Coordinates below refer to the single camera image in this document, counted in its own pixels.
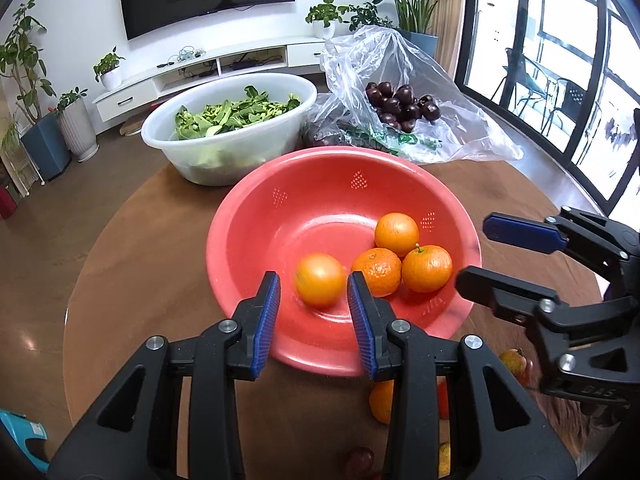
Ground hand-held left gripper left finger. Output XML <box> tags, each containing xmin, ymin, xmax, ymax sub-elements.
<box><xmin>47</xmin><ymin>271</ymin><xmax>282</xmax><ymax>480</ymax></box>

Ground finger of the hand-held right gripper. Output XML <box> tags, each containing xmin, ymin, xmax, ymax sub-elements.
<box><xmin>482</xmin><ymin>206</ymin><xmax>640</xmax><ymax>283</ymax></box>
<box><xmin>454</xmin><ymin>266</ymin><xmax>640</xmax><ymax>403</ymax></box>

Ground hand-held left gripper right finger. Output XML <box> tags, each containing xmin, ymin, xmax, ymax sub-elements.
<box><xmin>346</xmin><ymin>271</ymin><xmax>578</xmax><ymax>480</ymax></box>

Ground red plastic basin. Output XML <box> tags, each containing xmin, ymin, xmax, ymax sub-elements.
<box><xmin>206</xmin><ymin>147</ymin><xmax>483</xmax><ymax>377</ymax></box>

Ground reddish purple plum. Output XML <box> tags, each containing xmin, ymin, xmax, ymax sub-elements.
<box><xmin>346</xmin><ymin>447</ymin><xmax>375</xmax><ymax>478</ymax></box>

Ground black outdoor chair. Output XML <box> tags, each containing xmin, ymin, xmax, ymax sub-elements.
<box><xmin>492</xmin><ymin>47</ymin><xmax>551</xmax><ymax>111</ymax></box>
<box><xmin>542</xmin><ymin>77</ymin><xmax>601</xmax><ymax>136</ymax></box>

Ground heap of dark plums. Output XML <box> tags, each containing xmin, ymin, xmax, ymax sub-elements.
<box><xmin>365</xmin><ymin>81</ymin><xmax>442</xmax><ymax>133</ymax></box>

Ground dark purple vegetable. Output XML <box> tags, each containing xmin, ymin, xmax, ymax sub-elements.
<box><xmin>301</xmin><ymin>119</ymin><xmax>361</xmax><ymax>150</ymax></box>

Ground white plastic basin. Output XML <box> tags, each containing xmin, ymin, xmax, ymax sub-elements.
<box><xmin>141</xmin><ymin>72</ymin><xmax>318</xmax><ymax>187</ymax></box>

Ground green leafy vegetables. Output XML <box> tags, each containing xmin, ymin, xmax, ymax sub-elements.
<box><xmin>174</xmin><ymin>86</ymin><xmax>302</xmax><ymax>141</ymax></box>

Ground beige curtain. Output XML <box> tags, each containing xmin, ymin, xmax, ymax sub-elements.
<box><xmin>430</xmin><ymin>0</ymin><xmax>468</xmax><ymax>81</ymax></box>

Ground clear plastic bag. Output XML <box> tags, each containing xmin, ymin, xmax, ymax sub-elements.
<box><xmin>300</xmin><ymin>25</ymin><xmax>523</xmax><ymax>165</ymax></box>

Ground large plant in blue pot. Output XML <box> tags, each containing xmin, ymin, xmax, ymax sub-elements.
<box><xmin>367</xmin><ymin>0</ymin><xmax>481</xmax><ymax>58</ymax></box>

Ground bushy dark green plant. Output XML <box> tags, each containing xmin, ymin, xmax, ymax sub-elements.
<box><xmin>347</xmin><ymin>2</ymin><xmax>396</xmax><ymax>33</ymax></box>

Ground white television cabinet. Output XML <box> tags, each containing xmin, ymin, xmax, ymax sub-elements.
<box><xmin>92</xmin><ymin>36</ymin><xmax>333</xmax><ymax>122</ymax></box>

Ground plant in white ribbed pot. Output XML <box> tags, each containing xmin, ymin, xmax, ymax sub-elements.
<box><xmin>54</xmin><ymin>87</ymin><xmax>100</xmax><ymax>162</ymax></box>

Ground blue plastic stool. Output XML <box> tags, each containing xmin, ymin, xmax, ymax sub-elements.
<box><xmin>0</xmin><ymin>409</ymin><xmax>51</xmax><ymax>476</ymax></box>

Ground tall plant in blue pot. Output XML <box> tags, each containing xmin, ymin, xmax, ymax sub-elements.
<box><xmin>0</xmin><ymin>0</ymin><xmax>71</xmax><ymax>181</ymax></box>

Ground leafy plant in white pot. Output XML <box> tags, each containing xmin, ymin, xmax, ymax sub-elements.
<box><xmin>306</xmin><ymin>0</ymin><xmax>351</xmax><ymax>39</ymax></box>

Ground red object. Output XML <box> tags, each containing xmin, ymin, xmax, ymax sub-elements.
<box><xmin>0</xmin><ymin>185</ymin><xmax>21</xmax><ymax>220</ymax></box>

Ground small plant in white pot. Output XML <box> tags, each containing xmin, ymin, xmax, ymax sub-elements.
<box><xmin>93</xmin><ymin>46</ymin><xmax>126</xmax><ymax>92</ymax></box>

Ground white rack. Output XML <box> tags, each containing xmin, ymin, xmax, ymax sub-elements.
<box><xmin>0</xmin><ymin>150</ymin><xmax>43</xmax><ymax>196</ymax></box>

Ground black window frame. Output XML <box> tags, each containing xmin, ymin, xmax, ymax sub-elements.
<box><xmin>452</xmin><ymin>0</ymin><xmax>640</xmax><ymax>221</ymax></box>

